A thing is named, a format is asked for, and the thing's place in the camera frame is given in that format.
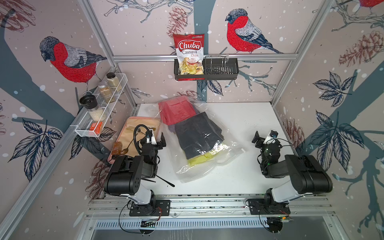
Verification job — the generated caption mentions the metal spoon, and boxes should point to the metal spoon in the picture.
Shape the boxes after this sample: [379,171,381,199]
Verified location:
[119,126,146,156]

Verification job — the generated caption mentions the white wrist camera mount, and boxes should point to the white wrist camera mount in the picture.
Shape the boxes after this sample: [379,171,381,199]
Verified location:
[146,129,157,145]
[264,130,278,145]

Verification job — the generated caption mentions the red folded garment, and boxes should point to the red folded garment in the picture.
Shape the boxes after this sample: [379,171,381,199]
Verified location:
[158,96,197,126]

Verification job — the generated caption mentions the black corrugated cable hose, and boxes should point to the black corrugated cable hose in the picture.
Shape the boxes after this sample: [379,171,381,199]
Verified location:
[133,124,152,156]

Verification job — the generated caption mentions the amber sauce bottle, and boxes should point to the amber sauce bottle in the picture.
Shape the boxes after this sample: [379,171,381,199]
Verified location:
[111,142,123,156]

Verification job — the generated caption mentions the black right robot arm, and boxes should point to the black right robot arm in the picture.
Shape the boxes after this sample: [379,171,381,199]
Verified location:
[246,130,333,215]

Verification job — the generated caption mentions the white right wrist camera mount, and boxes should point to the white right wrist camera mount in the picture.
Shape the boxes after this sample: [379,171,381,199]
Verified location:
[264,130,278,145]

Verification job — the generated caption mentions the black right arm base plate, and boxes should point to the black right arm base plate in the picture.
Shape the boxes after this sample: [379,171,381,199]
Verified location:
[245,199,291,215]

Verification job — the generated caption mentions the clear acrylic spice shelf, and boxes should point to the clear acrylic spice shelf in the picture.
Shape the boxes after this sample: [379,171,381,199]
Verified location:
[75,73,128,138]

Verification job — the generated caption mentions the black plastic fork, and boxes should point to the black plastic fork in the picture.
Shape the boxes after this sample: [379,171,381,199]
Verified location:
[156,175,175,188]

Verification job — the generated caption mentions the neon yellow garment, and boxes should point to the neon yellow garment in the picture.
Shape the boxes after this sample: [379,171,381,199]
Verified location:
[188,151,220,167]

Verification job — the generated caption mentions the yellow spice jar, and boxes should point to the yellow spice jar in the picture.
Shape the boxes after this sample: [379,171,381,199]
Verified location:
[106,73,122,92]

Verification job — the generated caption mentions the brown spice jar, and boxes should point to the brown spice jar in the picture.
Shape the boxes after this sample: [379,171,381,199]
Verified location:
[98,81,116,103]

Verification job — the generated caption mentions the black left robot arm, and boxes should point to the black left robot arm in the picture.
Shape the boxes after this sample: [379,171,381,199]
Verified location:
[104,134,167,216]

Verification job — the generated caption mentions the pink tray with beige mat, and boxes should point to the pink tray with beige mat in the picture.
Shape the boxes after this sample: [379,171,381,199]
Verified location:
[108,117,161,166]

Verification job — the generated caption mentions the black wire wall basket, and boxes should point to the black wire wall basket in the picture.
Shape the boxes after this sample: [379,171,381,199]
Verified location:
[174,57,239,81]

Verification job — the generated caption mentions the black lid spice jar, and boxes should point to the black lid spice jar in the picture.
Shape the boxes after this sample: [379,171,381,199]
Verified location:
[79,94,107,122]

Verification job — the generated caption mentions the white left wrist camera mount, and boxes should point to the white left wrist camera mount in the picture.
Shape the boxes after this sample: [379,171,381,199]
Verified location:
[146,129,157,145]

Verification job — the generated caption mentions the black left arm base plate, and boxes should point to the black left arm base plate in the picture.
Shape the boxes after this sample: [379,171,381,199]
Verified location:
[129,200,171,217]

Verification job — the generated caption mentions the red Chuba cassava chips bag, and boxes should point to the red Chuba cassava chips bag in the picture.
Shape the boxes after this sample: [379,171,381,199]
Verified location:
[173,34,205,75]

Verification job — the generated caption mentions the clear plastic vacuum bag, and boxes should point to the clear plastic vacuum bag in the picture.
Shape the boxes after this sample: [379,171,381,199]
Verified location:
[154,96,246,183]

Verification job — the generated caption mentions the black trousers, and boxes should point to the black trousers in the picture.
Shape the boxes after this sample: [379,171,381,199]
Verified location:
[175,112,225,160]

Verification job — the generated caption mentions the small red packet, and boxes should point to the small red packet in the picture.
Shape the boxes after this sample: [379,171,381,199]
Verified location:
[89,122,103,135]

